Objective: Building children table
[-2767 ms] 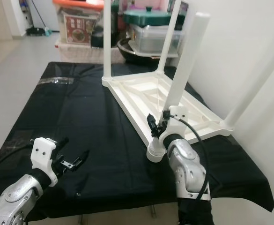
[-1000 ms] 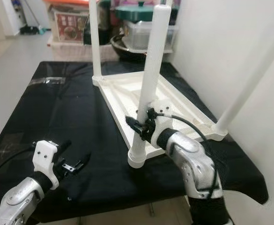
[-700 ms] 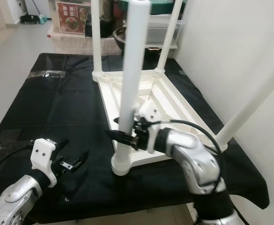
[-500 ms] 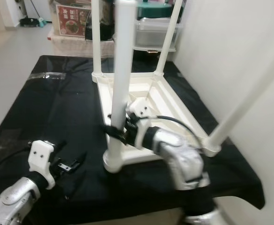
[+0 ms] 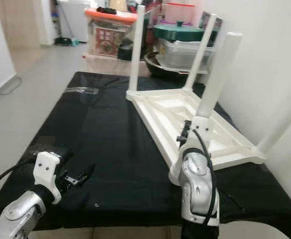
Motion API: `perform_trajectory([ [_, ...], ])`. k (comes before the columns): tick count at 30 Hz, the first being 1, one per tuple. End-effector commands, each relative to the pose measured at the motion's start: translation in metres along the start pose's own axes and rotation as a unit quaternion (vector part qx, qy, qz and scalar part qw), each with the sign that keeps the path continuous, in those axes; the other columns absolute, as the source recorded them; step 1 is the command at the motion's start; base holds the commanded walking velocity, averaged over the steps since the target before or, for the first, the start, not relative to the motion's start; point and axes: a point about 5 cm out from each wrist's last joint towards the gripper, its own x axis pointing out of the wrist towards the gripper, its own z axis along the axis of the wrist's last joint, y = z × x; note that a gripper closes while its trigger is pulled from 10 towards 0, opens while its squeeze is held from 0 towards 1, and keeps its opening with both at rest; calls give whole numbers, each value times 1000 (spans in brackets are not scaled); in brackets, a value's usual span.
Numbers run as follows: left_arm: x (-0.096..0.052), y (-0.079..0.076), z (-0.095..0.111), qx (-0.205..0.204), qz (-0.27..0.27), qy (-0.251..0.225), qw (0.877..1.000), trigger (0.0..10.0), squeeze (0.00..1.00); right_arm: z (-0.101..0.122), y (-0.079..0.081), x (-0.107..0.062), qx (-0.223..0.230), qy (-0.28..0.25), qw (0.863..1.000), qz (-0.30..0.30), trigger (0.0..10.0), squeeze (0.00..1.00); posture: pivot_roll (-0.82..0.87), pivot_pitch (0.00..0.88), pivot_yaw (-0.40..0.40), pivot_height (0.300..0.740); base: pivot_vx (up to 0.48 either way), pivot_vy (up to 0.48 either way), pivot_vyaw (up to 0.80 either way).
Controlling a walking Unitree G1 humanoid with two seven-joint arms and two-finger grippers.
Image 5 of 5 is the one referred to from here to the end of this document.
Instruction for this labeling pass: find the red printed food carton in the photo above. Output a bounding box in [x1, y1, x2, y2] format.
[95, 25, 124, 57]

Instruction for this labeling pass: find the clear plastic container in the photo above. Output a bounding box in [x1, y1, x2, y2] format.
[158, 39, 216, 71]

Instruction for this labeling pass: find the clear tape strip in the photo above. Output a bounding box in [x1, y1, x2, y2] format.
[66, 87, 100, 96]

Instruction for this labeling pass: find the pink board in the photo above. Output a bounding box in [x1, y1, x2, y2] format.
[164, 2, 196, 24]

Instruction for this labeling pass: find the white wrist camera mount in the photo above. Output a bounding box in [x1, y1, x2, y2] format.
[33, 151, 63, 205]
[185, 116, 213, 161]

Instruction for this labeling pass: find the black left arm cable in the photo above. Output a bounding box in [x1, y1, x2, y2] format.
[0, 158, 39, 198]

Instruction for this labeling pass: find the white plastic children table top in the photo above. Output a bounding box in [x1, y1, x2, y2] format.
[126, 87, 266, 171]

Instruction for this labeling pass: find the black tablecloth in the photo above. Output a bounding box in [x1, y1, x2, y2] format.
[0, 71, 291, 236]

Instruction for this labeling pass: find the beige round basket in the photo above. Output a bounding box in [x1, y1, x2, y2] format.
[110, 0, 129, 12]

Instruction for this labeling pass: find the thin black wall cable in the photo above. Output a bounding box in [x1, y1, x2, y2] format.
[0, 75, 23, 97]

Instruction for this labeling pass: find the black dustpan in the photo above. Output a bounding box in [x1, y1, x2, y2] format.
[55, 36, 79, 47]

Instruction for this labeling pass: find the glossy black plastic bag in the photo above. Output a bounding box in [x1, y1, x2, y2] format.
[118, 22, 139, 62]

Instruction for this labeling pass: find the small black item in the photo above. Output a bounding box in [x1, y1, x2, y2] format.
[97, 7, 117, 15]

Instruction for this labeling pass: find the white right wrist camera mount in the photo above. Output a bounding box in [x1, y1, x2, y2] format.
[185, 116, 213, 161]

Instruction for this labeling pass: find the black wok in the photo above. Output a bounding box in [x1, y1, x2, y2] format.
[144, 52, 192, 81]

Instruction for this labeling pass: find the dark green pot lid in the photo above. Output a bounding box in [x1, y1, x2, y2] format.
[153, 21, 208, 42]

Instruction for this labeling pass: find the clear storage box orange lid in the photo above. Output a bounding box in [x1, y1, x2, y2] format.
[85, 7, 139, 58]

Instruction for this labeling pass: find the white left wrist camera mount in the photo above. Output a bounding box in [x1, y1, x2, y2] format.
[33, 151, 63, 205]

